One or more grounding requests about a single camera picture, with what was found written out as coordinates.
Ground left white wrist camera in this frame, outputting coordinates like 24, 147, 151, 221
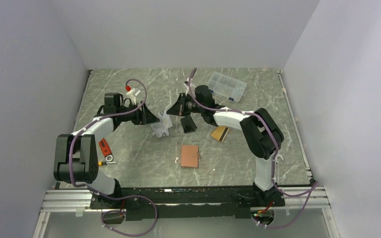
125, 85, 141, 104

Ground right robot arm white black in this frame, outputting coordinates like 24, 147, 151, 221
167, 85, 284, 206

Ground yellow handled screwdriver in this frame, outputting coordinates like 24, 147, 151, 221
98, 161, 116, 166

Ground clear plastic organizer box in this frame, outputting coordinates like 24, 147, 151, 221
206, 72, 247, 102

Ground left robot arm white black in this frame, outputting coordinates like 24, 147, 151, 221
53, 93, 160, 208

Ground gold credit card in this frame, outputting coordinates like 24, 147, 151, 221
211, 126, 230, 142

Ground silver credit cards stack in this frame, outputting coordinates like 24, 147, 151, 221
151, 110, 173, 138

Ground black credit cards stack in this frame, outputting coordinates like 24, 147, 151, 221
180, 116, 197, 134

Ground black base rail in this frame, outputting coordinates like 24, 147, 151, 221
90, 185, 285, 221

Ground aluminium frame rail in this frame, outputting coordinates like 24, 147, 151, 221
33, 186, 331, 238

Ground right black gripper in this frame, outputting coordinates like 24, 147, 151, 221
167, 93, 205, 117

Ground brown leather card holder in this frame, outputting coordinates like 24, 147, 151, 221
180, 145, 199, 168

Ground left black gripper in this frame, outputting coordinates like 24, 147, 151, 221
117, 101, 160, 125

